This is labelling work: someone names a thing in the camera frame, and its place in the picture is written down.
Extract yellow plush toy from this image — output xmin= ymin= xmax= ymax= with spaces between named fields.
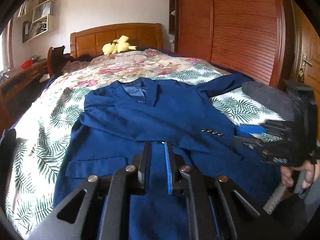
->
xmin=101 ymin=35 xmax=137 ymax=55

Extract red bowl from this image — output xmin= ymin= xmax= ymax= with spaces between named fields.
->
xmin=21 ymin=59 xmax=33 ymax=70

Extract blue suit jacket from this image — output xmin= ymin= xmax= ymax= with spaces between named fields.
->
xmin=53 ymin=73 xmax=280 ymax=239

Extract long wooden desk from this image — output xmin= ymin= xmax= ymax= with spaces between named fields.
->
xmin=0 ymin=59 xmax=48 ymax=131

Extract wooden door with handle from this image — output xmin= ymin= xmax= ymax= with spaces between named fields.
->
xmin=291 ymin=0 xmax=320 ymax=140

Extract wooden slatted wardrobe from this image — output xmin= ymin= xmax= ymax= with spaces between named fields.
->
xmin=169 ymin=0 xmax=295 ymax=88

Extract palm leaf bed sheet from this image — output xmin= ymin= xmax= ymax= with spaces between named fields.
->
xmin=4 ymin=64 xmax=286 ymax=239

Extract grey folded cloth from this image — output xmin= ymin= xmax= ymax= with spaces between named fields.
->
xmin=241 ymin=81 xmax=295 ymax=121

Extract person's right hand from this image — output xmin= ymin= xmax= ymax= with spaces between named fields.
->
xmin=280 ymin=160 xmax=319 ymax=189

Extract dark grey trousers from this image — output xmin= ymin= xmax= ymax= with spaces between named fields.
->
xmin=0 ymin=128 xmax=16 ymax=187

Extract floral quilt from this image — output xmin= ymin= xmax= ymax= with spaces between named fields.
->
xmin=52 ymin=49 xmax=209 ymax=88

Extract white wall shelf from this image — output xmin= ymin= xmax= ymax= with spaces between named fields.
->
xmin=17 ymin=0 xmax=56 ymax=43

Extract wooden headboard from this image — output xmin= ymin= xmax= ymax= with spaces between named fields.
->
xmin=70 ymin=23 xmax=164 ymax=59

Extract wooden chair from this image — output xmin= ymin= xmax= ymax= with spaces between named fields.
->
xmin=47 ymin=46 xmax=65 ymax=77

